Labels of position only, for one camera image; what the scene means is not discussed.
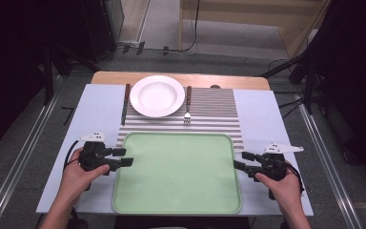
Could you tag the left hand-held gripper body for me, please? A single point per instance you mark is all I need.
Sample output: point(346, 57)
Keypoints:
point(92, 156)

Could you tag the light wooden frame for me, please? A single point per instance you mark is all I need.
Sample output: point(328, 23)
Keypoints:
point(235, 19)

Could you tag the person's right hand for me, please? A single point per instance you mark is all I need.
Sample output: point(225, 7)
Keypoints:
point(282, 191)

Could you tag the person's left hand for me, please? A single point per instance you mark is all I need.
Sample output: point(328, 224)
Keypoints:
point(76, 178)

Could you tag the striped placemat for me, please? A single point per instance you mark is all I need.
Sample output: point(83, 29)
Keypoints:
point(213, 108)

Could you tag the metal floor rail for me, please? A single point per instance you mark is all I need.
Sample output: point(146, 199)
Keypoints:
point(19, 165)
point(327, 165)

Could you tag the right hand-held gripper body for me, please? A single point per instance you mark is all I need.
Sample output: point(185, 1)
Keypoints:
point(274, 165)

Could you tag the white deep plate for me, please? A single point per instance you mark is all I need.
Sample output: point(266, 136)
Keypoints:
point(157, 96)

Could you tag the black cabinet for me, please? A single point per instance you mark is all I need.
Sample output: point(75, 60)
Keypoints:
point(103, 28)

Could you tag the green plastic tray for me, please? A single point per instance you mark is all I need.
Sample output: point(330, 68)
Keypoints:
point(178, 175)

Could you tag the black metal stand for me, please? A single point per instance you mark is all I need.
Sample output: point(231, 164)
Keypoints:
point(308, 79)
point(47, 76)

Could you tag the pale blue table board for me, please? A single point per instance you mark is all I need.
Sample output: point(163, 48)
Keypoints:
point(97, 108)

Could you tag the wooden table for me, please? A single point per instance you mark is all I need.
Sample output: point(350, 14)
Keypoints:
point(209, 79)

